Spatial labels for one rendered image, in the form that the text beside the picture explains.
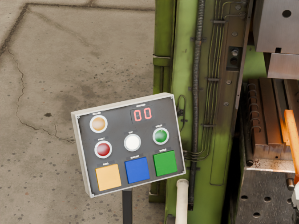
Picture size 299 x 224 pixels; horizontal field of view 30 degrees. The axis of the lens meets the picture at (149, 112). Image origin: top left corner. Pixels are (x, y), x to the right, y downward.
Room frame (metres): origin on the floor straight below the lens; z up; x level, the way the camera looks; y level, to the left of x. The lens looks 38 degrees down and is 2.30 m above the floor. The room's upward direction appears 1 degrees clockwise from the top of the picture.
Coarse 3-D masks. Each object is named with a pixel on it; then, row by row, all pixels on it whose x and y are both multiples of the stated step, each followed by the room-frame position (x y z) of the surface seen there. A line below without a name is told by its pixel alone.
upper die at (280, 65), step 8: (264, 56) 1.62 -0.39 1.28; (272, 56) 1.51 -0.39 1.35; (280, 56) 1.51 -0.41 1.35; (288, 56) 1.51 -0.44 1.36; (296, 56) 1.51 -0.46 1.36; (272, 64) 1.51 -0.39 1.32; (280, 64) 1.51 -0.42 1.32; (288, 64) 1.51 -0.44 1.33; (296, 64) 1.51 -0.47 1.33; (272, 72) 1.51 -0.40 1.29; (280, 72) 1.51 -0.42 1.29; (288, 72) 1.51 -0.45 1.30; (296, 72) 1.51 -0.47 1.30
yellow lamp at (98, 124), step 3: (99, 117) 1.40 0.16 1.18; (93, 120) 1.39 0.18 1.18; (96, 120) 1.39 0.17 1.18; (99, 120) 1.39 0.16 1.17; (102, 120) 1.39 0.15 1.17; (93, 123) 1.38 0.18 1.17; (96, 123) 1.38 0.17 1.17; (99, 123) 1.39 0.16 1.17; (102, 123) 1.39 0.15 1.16; (93, 126) 1.38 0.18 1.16; (96, 126) 1.38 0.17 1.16; (99, 126) 1.38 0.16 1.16; (102, 126) 1.38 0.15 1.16; (96, 129) 1.37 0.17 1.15; (99, 129) 1.38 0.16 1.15; (102, 129) 1.38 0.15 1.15
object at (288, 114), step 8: (288, 112) 1.63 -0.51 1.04; (288, 120) 1.58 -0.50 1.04; (288, 128) 1.53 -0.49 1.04; (296, 128) 1.53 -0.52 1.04; (288, 136) 1.51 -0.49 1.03; (296, 136) 1.48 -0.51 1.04; (296, 144) 1.44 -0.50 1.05; (296, 152) 1.40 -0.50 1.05; (296, 160) 1.36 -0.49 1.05; (296, 168) 1.32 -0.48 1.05; (296, 176) 1.27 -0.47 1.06
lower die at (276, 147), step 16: (256, 80) 1.92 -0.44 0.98; (272, 80) 1.90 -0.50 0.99; (288, 80) 1.90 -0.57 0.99; (256, 96) 1.80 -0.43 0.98; (272, 96) 1.79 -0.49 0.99; (288, 96) 1.78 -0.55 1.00; (256, 112) 1.70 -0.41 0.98; (272, 112) 1.69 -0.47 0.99; (256, 128) 1.60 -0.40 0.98; (272, 128) 1.59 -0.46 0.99; (256, 144) 1.51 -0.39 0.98; (272, 144) 1.51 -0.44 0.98
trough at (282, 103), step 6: (276, 84) 1.88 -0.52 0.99; (282, 84) 1.88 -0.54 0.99; (282, 90) 1.84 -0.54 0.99; (282, 96) 1.80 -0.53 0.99; (282, 102) 1.76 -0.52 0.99; (282, 108) 1.72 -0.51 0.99; (288, 108) 1.71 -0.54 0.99; (282, 114) 1.68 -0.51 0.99; (288, 138) 1.54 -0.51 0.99; (288, 144) 1.51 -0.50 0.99
